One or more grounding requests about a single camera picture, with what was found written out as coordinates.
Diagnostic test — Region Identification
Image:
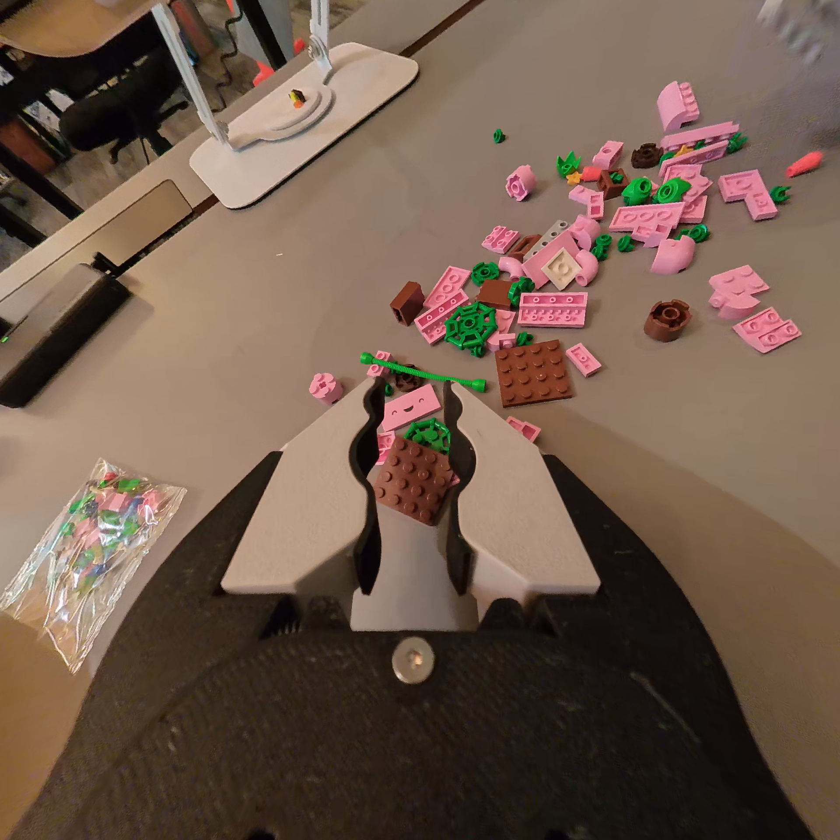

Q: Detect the green web piece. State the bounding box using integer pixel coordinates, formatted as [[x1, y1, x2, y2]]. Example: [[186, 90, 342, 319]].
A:
[[402, 420, 455, 455], [444, 301, 497, 357]]

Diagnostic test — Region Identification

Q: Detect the green vine piece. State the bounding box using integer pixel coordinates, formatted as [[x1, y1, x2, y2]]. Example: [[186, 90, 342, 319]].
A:
[[359, 352, 488, 394]]

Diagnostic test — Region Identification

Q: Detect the brown round brick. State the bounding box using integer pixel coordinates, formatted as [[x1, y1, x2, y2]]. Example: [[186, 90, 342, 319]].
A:
[[642, 299, 693, 343]]

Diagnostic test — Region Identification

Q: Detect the pile of pink toy bricks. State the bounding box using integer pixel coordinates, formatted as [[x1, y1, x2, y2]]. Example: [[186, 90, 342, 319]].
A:
[[310, 80, 828, 447]]

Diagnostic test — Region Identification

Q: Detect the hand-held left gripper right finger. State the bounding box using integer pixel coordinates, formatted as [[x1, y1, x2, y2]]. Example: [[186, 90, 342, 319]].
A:
[[443, 381, 602, 611]]

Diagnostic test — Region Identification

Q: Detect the black office chair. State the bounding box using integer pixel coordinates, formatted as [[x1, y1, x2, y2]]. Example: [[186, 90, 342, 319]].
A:
[[60, 62, 191, 165]]

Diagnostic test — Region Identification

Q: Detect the pink smiling face tile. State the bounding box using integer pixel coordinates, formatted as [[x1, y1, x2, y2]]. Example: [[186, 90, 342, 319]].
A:
[[381, 385, 442, 432]]

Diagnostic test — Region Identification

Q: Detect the white book stand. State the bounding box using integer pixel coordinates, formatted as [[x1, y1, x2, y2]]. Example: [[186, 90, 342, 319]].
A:
[[151, 0, 420, 210]]

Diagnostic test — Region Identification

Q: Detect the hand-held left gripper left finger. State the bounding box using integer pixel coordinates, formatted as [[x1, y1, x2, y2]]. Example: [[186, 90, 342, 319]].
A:
[[220, 379, 387, 597]]

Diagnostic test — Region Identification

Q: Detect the small clear plastic bag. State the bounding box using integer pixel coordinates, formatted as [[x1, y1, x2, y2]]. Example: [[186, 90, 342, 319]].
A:
[[0, 457, 188, 675]]

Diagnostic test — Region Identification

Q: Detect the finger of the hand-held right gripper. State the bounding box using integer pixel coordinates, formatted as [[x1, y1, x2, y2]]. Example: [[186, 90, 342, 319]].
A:
[[755, 0, 840, 67]]

